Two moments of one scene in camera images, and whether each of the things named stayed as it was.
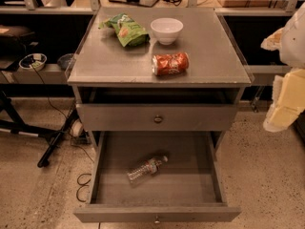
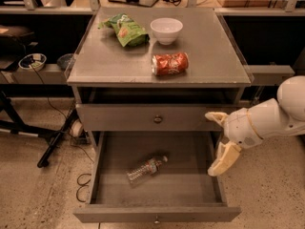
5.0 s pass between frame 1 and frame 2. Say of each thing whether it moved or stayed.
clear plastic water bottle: stayed
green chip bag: stayed
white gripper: moved
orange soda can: stayed
